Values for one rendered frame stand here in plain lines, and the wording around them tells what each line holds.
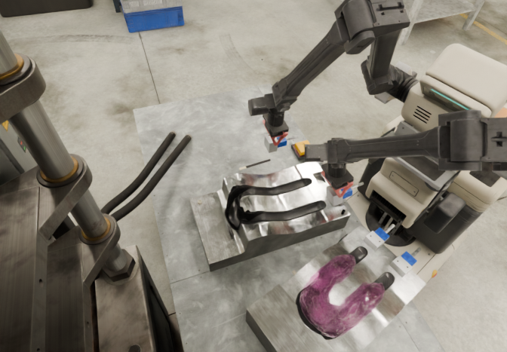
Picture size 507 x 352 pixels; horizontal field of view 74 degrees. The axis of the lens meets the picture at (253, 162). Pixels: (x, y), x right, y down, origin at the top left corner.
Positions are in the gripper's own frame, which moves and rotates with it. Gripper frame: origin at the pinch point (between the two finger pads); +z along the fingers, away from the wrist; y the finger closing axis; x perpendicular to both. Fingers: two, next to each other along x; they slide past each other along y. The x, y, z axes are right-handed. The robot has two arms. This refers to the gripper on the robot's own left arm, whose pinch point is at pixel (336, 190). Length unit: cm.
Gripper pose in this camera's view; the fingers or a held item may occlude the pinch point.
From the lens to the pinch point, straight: 119.2
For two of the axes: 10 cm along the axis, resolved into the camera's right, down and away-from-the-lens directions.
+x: 9.3, -3.4, 1.5
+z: 1.6, 7.2, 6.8
